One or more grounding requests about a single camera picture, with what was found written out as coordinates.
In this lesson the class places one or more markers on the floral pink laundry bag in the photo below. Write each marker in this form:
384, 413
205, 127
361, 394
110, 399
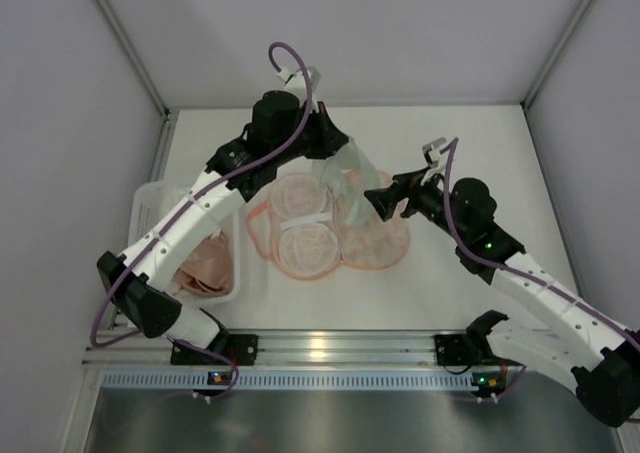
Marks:
302, 227

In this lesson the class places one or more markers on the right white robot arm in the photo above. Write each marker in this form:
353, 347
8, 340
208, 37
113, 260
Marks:
590, 354

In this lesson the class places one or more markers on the white slotted cable duct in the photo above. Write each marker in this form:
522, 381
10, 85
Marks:
303, 380

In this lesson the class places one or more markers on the mint green bra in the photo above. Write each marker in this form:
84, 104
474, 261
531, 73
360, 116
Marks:
348, 174

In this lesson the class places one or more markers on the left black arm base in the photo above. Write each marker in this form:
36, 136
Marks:
241, 349

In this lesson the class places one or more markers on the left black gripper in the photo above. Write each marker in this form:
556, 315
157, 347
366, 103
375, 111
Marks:
326, 136

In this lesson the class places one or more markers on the white and pink garments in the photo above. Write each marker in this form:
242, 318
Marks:
207, 272

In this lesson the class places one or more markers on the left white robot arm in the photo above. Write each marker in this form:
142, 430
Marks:
282, 128

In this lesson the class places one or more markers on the aluminium mounting rail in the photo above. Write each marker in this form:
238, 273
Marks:
283, 349

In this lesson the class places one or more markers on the white plastic basket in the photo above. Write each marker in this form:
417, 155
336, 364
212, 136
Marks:
150, 203

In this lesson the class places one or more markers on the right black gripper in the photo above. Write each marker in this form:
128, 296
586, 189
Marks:
404, 193

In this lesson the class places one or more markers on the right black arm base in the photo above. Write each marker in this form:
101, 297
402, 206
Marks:
463, 349

